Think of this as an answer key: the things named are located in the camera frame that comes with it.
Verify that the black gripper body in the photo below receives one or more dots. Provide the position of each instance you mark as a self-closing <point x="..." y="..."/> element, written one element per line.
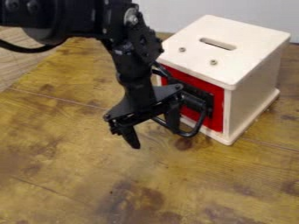
<point x="145" y="101"/>

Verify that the red drawer front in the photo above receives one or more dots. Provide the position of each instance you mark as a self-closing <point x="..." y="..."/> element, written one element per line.
<point x="199" y="93"/>

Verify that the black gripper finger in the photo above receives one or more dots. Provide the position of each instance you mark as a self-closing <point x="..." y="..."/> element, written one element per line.
<point x="173" y="116"/>
<point x="127" y="132"/>

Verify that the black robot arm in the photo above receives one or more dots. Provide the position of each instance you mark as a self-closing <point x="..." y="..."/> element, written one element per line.
<point x="114" y="22"/>

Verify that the black metal drawer handle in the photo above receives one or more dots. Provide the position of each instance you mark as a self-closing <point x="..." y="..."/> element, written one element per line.
<point x="195" y="108"/>

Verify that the white wooden box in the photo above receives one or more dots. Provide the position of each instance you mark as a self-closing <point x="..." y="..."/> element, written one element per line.
<point x="230" y="59"/>

